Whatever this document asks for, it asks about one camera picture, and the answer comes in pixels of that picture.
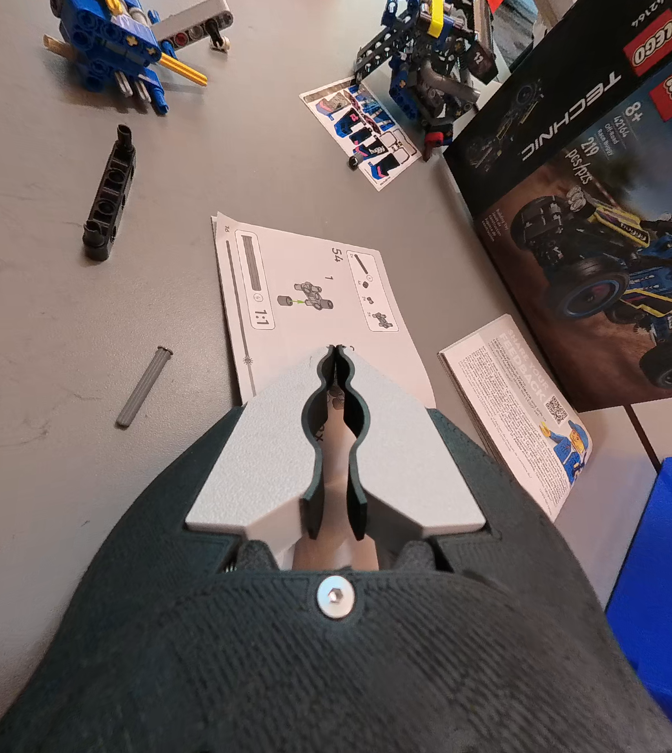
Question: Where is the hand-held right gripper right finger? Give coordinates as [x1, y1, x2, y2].
[336, 344, 488, 571]

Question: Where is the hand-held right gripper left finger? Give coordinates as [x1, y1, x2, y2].
[184, 344, 337, 571]

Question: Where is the dark grey lego axle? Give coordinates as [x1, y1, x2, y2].
[115, 346, 173, 427]

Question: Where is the lego instruction booklet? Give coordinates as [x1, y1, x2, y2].
[211, 212, 438, 571]

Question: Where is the buggy picture lego box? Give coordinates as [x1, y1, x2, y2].
[443, 0, 672, 454]

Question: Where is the black lego beam with pin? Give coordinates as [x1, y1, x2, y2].
[82, 124, 137, 261]

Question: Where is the black and blue lego chassis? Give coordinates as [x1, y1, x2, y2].
[352, 0, 499, 162]

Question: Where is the blue lego gearbox assembly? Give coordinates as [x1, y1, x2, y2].
[43, 0, 235, 115]

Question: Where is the white printed leaflet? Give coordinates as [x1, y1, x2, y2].
[437, 313, 594, 523]

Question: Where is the blue and black sticker sheet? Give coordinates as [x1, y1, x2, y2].
[299, 75, 422, 192]

